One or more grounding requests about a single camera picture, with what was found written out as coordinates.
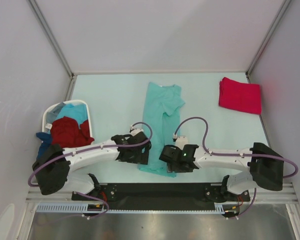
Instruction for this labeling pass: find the light blue cable duct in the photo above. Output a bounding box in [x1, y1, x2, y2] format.
[36, 202, 108, 213]

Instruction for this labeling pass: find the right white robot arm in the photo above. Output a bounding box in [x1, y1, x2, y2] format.
[159, 142, 284, 201]

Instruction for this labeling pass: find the purple cable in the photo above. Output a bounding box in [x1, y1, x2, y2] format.
[172, 116, 299, 179]
[27, 121, 154, 187]

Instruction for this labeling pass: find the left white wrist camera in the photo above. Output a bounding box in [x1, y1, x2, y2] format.
[129, 126, 144, 136]

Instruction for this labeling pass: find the aluminium frame rail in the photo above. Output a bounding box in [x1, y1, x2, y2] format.
[254, 183, 299, 204]

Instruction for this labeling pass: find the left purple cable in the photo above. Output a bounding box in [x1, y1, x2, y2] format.
[27, 121, 154, 187]

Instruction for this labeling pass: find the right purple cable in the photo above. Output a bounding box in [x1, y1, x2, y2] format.
[172, 116, 299, 179]

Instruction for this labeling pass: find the white laundry basket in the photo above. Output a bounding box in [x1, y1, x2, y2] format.
[41, 99, 93, 137]

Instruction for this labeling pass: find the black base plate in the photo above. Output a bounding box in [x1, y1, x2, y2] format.
[87, 183, 251, 211]

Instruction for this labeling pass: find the light blue t-shirt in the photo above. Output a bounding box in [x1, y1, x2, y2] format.
[56, 103, 88, 125]

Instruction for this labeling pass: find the folded red t-shirt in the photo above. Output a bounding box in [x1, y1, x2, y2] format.
[218, 77, 262, 115]

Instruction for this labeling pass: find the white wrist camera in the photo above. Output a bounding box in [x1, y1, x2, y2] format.
[129, 126, 144, 136]
[172, 134, 189, 149]

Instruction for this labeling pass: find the teal t-shirt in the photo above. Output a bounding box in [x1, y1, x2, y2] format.
[138, 82, 185, 178]

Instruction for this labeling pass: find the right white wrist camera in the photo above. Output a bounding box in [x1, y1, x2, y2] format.
[172, 134, 189, 149]

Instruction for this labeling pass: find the dark blue t-shirt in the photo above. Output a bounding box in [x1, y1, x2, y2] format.
[36, 132, 53, 159]

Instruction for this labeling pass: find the dark red t-shirt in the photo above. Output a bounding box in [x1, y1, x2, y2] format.
[50, 116, 95, 148]

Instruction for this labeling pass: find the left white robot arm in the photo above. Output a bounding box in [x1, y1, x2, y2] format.
[32, 129, 152, 200]

